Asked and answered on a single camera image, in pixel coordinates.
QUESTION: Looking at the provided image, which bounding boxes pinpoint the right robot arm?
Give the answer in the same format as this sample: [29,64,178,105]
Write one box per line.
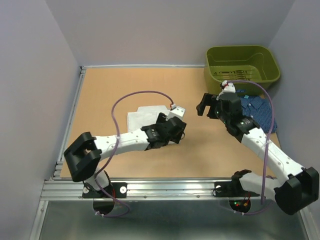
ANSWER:
[196,92,320,215]

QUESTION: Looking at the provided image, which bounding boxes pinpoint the aluminium front rail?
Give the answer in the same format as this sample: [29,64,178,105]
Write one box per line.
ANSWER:
[39,177,307,201]

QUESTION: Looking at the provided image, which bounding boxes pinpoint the green plastic tub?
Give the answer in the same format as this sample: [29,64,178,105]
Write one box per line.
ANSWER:
[204,45,281,96]

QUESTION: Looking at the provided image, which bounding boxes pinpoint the white long sleeve shirt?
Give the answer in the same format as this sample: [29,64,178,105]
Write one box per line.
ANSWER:
[126,105,170,132]

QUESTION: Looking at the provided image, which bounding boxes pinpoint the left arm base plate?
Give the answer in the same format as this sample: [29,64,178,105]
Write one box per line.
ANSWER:
[82,182,128,199]

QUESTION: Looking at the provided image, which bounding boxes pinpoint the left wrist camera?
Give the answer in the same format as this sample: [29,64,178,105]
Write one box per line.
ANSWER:
[166,106,186,120]

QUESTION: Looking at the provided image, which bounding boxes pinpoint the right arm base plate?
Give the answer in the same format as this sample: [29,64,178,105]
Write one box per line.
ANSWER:
[212,181,248,198]

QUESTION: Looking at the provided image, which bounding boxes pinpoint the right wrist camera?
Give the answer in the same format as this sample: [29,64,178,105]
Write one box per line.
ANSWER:
[216,80,236,100]

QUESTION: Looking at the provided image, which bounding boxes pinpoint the blue checked shirt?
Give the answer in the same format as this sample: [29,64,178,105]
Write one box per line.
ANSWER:
[240,95,273,133]

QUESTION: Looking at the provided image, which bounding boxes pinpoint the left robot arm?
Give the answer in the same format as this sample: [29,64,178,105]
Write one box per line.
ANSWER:
[64,113,187,197]

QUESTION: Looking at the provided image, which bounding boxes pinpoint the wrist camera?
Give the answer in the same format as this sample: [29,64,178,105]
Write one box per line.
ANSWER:
[216,80,236,100]
[166,106,186,120]

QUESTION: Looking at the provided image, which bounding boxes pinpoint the aluminium side rail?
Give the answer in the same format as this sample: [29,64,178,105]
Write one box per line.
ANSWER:
[50,66,87,181]

